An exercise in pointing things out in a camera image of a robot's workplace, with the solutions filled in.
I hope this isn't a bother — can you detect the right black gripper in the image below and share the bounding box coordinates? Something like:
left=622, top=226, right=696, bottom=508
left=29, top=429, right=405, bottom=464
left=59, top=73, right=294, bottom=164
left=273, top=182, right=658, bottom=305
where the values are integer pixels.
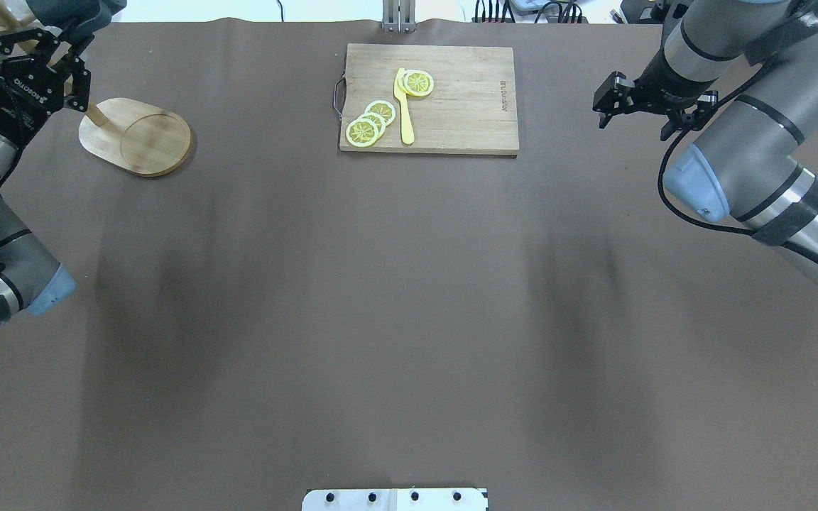
left=593, top=71, right=719, bottom=141

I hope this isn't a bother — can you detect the lemon slice two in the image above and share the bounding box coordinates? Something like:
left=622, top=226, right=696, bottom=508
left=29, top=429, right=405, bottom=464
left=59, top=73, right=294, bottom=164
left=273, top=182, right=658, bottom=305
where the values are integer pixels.
left=358, top=112, right=388, bottom=137

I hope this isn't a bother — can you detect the lemon slice three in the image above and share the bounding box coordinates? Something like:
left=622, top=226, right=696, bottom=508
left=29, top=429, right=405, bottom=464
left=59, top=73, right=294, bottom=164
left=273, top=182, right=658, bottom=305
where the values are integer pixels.
left=364, top=99, right=397, bottom=126

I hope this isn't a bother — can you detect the yellow plastic knife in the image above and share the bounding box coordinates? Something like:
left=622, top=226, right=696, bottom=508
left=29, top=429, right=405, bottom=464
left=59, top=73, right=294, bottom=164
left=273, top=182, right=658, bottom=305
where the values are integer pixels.
left=393, top=67, right=415, bottom=145

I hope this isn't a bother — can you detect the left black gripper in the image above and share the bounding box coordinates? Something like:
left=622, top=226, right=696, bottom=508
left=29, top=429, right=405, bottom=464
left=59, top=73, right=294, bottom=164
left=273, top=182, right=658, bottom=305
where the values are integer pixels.
left=0, top=27, right=92, bottom=146

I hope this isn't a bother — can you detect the aluminium frame post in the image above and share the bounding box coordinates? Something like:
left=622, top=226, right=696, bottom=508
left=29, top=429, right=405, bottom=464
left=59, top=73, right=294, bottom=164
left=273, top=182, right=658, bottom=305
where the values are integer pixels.
left=382, top=0, right=418, bottom=33

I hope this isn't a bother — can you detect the white camera pillar base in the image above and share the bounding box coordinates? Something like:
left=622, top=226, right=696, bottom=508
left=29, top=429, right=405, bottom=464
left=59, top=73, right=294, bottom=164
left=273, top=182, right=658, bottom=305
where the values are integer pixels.
left=301, top=488, right=490, bottom=510

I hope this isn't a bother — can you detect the wooden cup rack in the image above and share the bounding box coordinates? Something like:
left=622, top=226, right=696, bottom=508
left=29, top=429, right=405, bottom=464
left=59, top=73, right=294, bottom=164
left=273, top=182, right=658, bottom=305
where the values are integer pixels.
left=0, top=1, right=194, bottom=178

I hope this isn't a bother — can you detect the lemon slice five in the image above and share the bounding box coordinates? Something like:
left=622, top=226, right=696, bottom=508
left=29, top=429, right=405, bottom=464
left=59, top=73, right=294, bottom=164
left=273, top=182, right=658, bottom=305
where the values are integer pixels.
left=395, top=68, right=413, bottom=97

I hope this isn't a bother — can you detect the blue cup yellow inside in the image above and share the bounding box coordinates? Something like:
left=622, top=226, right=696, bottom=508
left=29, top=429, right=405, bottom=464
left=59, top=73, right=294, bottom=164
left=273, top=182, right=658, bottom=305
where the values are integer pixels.
left=26, top=1, right=128, bottom=45

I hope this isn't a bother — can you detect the wooden cutting board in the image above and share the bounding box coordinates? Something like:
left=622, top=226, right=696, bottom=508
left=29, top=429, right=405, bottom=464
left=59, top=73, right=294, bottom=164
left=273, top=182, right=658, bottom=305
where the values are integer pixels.
left=339, top=43, right=520, bottom=158

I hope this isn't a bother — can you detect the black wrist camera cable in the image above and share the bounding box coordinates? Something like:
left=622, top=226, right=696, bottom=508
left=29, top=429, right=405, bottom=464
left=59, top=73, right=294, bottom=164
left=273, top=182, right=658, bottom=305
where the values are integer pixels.
left=658, top=64, right=772, bottom=236

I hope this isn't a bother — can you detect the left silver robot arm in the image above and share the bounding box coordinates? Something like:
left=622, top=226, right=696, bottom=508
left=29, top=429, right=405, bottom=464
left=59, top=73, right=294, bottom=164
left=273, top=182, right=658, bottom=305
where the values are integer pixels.
left=0, top=27, right=90, bottom=327

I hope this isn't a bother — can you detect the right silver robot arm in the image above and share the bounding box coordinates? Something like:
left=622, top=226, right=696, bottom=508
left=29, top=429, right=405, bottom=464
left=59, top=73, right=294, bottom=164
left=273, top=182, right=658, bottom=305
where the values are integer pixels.
left=593, top=1, right=818, bottom=285

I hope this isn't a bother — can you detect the lemon slice four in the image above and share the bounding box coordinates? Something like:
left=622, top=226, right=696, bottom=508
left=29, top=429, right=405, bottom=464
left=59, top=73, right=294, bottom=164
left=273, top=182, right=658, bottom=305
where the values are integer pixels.
left=400, top=69, right=435, bottom=97

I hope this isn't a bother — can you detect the lemon slice one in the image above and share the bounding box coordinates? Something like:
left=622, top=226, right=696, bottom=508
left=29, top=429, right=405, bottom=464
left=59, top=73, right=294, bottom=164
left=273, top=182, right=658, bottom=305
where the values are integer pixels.
left=344, top=119, right=380, bottom=148

